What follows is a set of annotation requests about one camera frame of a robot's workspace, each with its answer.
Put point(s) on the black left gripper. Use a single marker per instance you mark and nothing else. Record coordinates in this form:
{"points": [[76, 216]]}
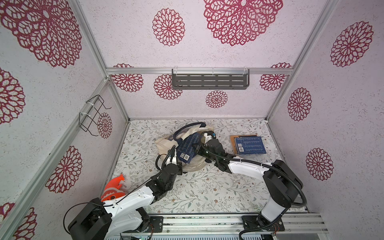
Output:
{"points": [[173, 153]]}

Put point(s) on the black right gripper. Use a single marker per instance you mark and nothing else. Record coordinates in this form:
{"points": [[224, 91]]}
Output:
{"points": [[212, 144]]}

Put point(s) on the blue grid cover book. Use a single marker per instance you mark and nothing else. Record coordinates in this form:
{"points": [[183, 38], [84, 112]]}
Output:
{"points": [[250, 145]]}

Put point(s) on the cream canvas tote bag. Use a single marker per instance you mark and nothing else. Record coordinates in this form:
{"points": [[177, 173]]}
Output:
{"points": [[166, 143]]}

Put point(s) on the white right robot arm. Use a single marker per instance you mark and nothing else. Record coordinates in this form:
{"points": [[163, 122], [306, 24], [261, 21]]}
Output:
{"points": [[284, 187]]}

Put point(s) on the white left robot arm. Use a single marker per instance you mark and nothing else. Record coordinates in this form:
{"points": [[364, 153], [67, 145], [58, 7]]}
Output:
{"points": [[100, 220]]}

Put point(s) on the red plastic object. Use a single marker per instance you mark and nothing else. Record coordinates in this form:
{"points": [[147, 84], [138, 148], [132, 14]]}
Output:
{"points": [[113, 189]]}

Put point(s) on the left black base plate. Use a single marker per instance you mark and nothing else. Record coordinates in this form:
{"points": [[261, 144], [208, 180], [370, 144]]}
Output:
{"points": [[153, 225]]}

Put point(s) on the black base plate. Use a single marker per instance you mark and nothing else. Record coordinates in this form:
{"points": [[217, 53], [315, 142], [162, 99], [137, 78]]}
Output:
{"points": [[252, 222], [153, 225]]}

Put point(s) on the grey slotted wall shelf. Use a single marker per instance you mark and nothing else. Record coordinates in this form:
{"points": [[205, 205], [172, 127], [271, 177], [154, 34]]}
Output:
{"points": [[210, 80]]}

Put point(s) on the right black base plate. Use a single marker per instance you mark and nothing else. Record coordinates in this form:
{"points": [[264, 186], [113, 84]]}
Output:
{"points": [[252, 222]]}

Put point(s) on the black wire wall rack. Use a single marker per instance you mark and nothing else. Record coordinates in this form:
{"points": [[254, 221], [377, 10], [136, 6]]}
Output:
{"points": [[96, 121]]}

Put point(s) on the aluminium front rail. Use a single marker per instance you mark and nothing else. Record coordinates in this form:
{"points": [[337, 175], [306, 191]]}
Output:
{"points": [[230, 227]]}

